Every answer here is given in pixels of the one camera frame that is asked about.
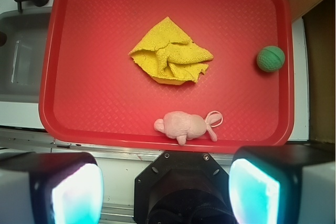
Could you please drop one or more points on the grey sink basin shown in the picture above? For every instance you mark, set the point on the grey sink basin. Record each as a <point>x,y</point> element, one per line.
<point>23,53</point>

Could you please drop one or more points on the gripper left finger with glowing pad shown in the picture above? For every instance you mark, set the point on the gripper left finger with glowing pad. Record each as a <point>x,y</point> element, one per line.
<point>50,188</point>

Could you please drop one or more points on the pink plush toy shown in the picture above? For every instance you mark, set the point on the pink plush toy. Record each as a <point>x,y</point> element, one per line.
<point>182,126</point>

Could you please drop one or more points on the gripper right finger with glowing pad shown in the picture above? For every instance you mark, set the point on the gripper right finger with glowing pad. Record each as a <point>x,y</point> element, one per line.
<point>293,183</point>

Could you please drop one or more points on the yellow cloth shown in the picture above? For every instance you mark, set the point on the yellow cloth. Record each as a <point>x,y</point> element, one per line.
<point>169,56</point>

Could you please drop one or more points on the green textured ball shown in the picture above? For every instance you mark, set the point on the green textured ball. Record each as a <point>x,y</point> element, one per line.
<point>270,59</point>

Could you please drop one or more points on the red plastic tray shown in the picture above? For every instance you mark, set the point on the red plastic tray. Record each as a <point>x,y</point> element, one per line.
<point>92,92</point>

